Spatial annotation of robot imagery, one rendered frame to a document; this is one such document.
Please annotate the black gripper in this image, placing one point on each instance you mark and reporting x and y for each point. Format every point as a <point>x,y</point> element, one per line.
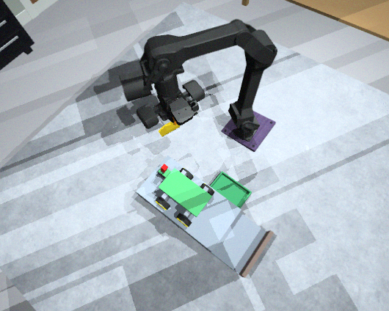
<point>148,115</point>

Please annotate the red-headed stop pin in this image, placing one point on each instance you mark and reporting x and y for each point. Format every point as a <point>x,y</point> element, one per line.
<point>164,168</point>

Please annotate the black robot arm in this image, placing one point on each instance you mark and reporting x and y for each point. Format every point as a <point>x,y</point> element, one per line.
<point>163,58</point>

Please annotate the yellow chock with orange handle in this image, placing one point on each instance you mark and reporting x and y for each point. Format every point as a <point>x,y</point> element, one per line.
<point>169,127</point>

